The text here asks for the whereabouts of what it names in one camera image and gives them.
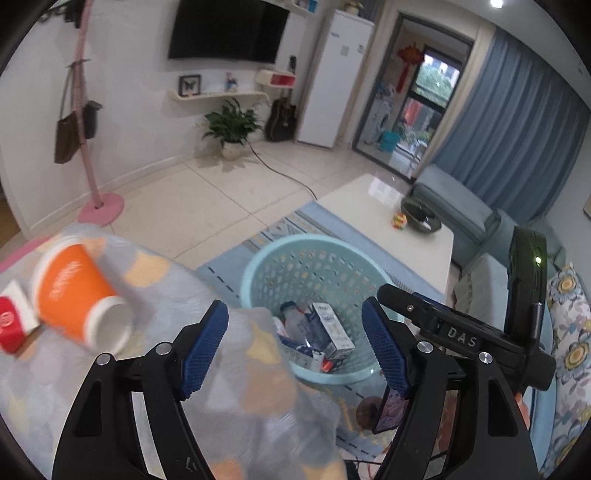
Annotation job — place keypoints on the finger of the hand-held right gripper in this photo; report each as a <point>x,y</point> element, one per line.
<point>406,302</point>

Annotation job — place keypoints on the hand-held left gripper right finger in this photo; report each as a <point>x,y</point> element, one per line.
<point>385,350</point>

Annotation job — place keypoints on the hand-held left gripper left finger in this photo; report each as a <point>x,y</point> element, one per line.
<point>205,346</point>

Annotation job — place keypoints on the navy white milk carton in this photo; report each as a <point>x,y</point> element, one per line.
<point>295,350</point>
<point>330,330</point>

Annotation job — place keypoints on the clear plastic bottle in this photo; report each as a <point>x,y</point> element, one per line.
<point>293,321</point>

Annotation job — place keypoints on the teal plastic basket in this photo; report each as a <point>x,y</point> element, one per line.
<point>314,267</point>

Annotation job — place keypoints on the orange paper cup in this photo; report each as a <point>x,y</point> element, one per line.
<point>69,290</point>

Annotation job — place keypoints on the small red box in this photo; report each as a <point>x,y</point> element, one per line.
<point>14,318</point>

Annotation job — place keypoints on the smartphone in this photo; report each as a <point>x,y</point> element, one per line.
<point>392,408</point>

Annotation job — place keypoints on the brown round object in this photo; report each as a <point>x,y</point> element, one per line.
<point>367,413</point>

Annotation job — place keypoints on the floral sofa cushion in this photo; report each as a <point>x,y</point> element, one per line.
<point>572,346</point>

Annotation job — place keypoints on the colourful puzzle cube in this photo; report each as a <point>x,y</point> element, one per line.
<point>399,220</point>

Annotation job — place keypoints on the dark ashtray bowl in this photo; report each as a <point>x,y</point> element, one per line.
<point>420,214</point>

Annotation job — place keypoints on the white coffee table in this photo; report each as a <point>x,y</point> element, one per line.
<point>369,217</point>

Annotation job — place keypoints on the teal sofa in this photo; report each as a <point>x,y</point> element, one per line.
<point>461,207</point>

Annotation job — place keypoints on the blue bucket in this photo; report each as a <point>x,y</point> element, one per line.
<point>390,141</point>

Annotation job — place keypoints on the wide blue curtain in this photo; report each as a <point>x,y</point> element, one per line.
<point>521,124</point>

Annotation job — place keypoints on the white washing machine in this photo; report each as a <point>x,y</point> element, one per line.
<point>381,120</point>

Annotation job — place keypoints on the dark acoustic guitar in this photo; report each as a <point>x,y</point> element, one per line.
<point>281,120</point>

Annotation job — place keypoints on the potted green plant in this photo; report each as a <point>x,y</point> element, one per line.
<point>231,124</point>

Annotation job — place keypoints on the white refrigerator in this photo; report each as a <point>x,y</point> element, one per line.
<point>334,78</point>

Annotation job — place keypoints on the red knot hanging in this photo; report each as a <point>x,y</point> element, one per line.
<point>411,57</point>

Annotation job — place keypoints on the brown tote bag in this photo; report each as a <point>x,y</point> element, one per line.
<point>67,138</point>

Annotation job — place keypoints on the small black bag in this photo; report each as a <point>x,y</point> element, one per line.
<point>91,120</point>

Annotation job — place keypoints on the white red drawer shelf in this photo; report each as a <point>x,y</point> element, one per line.
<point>276,78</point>

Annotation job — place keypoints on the pink coat rack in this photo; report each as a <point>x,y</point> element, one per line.
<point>85,115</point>

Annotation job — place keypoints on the framed butterfly picture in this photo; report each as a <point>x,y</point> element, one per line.
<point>190,85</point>

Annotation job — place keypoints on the small black figure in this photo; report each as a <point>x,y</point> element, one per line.
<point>292,64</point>

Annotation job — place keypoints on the small standing photo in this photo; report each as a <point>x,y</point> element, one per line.
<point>231,82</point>

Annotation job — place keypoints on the round ceiling light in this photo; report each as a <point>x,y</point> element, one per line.
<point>496,2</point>

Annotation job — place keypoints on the blue cube shelf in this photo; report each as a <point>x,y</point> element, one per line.
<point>308,3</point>

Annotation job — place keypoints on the black cap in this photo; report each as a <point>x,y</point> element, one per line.
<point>73,11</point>

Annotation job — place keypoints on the curved white wall shelf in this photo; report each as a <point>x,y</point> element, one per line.
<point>217,95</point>

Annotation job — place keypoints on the wall television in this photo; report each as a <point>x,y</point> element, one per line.
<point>226,27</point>

